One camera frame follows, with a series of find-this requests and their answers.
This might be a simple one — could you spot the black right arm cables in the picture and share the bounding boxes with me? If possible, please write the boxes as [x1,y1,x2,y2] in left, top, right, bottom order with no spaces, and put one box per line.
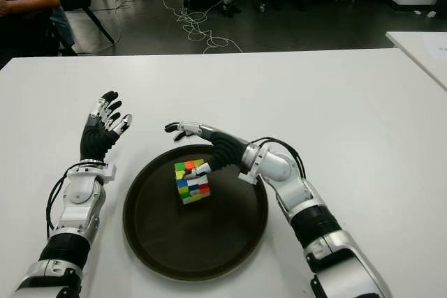
[251,136,307,180]

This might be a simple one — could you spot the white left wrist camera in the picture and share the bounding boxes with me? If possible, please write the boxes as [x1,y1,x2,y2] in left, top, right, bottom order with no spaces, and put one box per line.
[101,163,118,181]

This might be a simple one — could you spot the tangled white floor cable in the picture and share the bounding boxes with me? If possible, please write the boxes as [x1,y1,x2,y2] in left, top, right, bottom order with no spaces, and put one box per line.
[162,0,245,54]

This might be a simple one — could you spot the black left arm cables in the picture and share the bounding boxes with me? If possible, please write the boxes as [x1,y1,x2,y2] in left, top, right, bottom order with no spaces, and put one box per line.
[47,163,105,232]

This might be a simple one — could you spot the dark brown round plate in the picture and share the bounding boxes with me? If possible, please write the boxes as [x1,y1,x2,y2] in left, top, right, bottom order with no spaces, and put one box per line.
[122,143,270,282]

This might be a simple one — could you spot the white side table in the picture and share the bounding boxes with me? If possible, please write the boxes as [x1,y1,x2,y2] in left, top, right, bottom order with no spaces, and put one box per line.
[385,30,447,91]

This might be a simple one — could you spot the multicoloured Rubik's cube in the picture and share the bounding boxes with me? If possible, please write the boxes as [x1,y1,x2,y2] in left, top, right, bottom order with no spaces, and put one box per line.
[173,159,212,207]

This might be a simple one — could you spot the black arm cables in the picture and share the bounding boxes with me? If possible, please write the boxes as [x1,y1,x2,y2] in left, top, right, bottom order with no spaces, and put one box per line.
[251,136,307,180]
[47,163,105,232]

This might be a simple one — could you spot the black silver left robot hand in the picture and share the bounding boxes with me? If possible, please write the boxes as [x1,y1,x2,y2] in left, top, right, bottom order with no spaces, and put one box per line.
[80,91,134,163]

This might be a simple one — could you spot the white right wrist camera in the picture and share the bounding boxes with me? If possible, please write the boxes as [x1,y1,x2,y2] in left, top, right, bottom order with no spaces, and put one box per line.
[238,170,260,185]

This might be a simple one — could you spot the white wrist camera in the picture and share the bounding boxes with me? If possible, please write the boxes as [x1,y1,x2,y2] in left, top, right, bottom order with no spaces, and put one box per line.
[101,163,118,181]
[238,170,260,185]

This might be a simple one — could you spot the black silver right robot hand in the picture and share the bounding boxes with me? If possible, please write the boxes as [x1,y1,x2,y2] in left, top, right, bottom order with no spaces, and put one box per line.
[163,120,251,177]

